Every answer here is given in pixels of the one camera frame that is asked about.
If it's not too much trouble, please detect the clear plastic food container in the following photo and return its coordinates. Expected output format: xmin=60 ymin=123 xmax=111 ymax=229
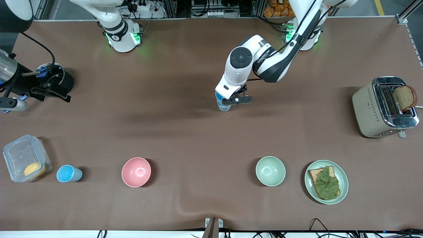
xmin=3 ymin=134 xmax=53 ymax=183

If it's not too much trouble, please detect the pale green bowl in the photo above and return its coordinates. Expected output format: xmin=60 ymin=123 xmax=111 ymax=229
xmin=255 ymin=156 xmax=286 ymax=187

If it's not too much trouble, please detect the yellow round food piece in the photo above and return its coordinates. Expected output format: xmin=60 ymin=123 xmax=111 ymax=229
xmin=24 ymin=162 xmax=46 ymax=178

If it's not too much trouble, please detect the bag of orange bread rolls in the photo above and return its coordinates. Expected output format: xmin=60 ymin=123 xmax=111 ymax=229
xmin=263 ymin=0 xmax=298 ymax=18

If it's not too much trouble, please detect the bread slice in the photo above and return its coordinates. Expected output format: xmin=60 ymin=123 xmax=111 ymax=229
xmin=308 ymin=166 xmax=341 ymax=200

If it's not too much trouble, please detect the pink bowl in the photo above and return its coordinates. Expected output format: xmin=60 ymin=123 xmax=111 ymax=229
xmin=121 ymin=157 xmax=152 ymax=188

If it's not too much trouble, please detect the green lettuce leaf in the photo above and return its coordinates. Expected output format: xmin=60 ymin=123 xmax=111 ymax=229
xmin=313 ymin=166 xmax=340 ymax=200

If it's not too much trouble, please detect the beige and chrome toaster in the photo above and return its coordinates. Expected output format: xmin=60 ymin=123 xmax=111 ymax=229
xmin=352 ymin=76 xmax=420 ymax=139

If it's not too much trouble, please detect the pale green plate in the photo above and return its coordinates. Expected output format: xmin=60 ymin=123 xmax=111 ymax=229
xmin=304 ymin=160 xmax=349 ymax=205

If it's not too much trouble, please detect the metal table clamp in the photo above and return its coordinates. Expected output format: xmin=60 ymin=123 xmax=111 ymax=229
xmin=202 ymin=217 xmax=224 ymax=238

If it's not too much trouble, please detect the brown toast slice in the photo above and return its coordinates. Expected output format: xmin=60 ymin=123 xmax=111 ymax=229
xmin=394 ymin=85 xmax=418 ymax=112

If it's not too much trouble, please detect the black pan with blue handle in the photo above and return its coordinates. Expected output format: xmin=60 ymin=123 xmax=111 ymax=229
xmin=3 ymin=63 xmax=74 ymax=114

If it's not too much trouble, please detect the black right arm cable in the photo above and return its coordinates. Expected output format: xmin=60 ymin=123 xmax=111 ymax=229
xmin=20 ymin=32 xmax=56 ymax=77

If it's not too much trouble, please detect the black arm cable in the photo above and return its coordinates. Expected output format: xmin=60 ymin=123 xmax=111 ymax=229
xmin=264 ymin=0 xmax=347 ymax=60
xmin=20 ymin=32 xmax=56 ymax=77

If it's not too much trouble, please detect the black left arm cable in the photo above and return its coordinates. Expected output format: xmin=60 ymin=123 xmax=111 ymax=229
xmin=264 ymin=0 xmax=347 ymax=60

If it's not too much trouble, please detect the thin black cable loop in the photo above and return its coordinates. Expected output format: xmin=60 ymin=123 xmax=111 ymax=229
xmin=309 ymin=218 xmax=331 ymax=238

